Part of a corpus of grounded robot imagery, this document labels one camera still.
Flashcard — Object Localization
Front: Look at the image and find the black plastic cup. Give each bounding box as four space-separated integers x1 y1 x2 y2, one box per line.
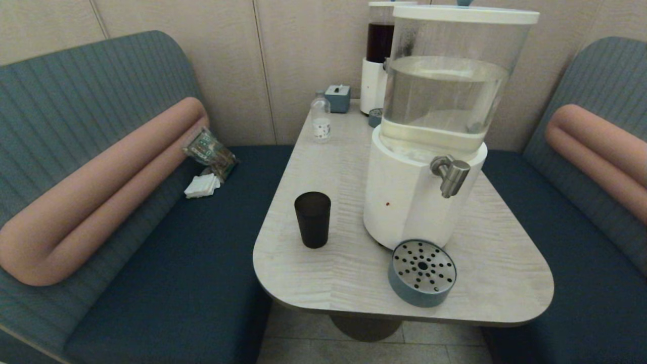
295 192 332 249

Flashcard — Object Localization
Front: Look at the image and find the clear water dispenser white base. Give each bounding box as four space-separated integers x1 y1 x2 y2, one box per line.
363 0 540 252

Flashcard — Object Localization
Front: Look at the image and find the small clear bottle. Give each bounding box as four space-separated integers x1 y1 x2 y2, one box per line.
310 90 332 144

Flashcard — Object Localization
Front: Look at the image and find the small blue box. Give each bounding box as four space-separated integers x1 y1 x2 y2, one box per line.
325 84 351 114

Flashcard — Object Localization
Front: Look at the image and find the dark drink dispenser white base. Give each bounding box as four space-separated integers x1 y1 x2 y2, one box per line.
360 0 418 115

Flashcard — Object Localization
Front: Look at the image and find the green snack packet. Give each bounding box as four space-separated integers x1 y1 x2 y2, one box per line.
183 127 239 183

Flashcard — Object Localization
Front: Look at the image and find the white napkin stack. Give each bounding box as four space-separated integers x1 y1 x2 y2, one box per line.
183 173 221 199

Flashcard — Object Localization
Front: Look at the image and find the round blue drip tray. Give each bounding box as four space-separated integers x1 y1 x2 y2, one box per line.
388 239 457 308

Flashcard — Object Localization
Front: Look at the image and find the pink bolster cushion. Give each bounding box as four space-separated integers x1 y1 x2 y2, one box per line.
544 104 647 225
0 97 210 287

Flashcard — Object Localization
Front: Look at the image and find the teal bench seat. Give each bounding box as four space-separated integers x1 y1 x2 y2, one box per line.
478 36 647 364
0 29 295 364

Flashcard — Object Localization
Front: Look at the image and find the round table pedestal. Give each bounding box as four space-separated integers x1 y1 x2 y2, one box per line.
330 314 403 342

